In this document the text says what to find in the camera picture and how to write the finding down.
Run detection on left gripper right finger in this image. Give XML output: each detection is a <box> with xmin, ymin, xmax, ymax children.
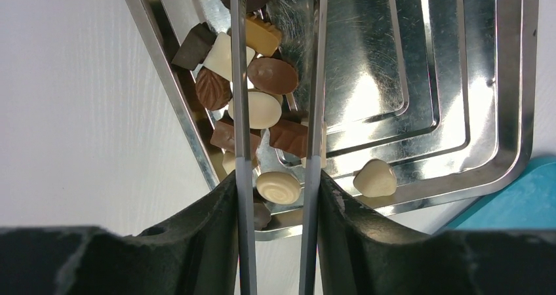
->
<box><xmin>318</xmin><ymin>173</ymin><xmax>555</xmax><ymax>294</ymax></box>

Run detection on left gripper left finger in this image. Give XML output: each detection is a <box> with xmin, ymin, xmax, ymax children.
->
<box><xmin>1</xmin><ymin>174</ymin><xmax>238</xmax><ymax>294</ymax></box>

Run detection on metal serving tongs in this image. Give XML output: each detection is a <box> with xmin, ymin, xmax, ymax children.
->
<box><xmin>230</xmin><ymin>0</ymin><xmax>328</xmax><ymax>294</ymax></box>

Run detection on stainless steel tray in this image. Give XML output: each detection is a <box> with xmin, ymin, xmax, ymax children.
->
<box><xmin>125</xmin><ymin>0</ymin><xmax>539</xmax><ymax>216</ymax></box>

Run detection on white swirl chocolate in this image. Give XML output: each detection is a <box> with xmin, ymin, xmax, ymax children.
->
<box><xmin>255</xmin><ymin>172</ymin><xmax>301</xmax><ymax>205</ymax></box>

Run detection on white oval chocolate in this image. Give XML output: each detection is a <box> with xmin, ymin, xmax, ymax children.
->
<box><xmin>228</xmin><ymin>91</ymin><xmax>282</xmax><ymax>130</ymax></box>

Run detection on milk leaf chocolate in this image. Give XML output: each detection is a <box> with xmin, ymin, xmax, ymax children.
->
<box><xmin>195</xmin><ymin>68</ymin><xmax>232</xmax><ymax>111</ymax></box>

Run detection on milk oval chocolate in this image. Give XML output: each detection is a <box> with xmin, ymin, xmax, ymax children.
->
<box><xmin>247</xmin><ymin>57</ymin><xmax>299</xmax><ymax>94</ymax></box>

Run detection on caramel block chocolate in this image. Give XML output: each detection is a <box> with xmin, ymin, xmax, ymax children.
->
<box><xmin>246</xmin><ymin>16</ymin><xmax>282</xmax><ymax>57</ymax></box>

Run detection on teal box lid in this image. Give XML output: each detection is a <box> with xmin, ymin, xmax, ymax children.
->
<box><xmin>445</xmin><ymin>156</ymin><xmax>555</xmax><ymax>230</ymax></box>

